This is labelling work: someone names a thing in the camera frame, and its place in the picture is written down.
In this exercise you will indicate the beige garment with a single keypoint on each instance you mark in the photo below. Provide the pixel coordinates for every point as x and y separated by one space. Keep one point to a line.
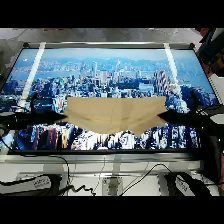
113 114

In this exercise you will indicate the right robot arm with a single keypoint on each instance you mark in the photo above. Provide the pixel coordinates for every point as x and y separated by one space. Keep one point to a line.
210 133

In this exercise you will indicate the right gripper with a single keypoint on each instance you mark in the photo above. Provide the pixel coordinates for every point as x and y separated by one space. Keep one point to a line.
181 117

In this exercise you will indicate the silver frame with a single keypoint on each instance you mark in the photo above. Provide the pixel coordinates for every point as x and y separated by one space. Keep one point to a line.
100 158

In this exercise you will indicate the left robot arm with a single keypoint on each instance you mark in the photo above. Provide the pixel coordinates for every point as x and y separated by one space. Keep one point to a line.
13 120

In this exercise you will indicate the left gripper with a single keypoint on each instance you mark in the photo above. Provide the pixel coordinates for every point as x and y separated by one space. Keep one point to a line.
45 117

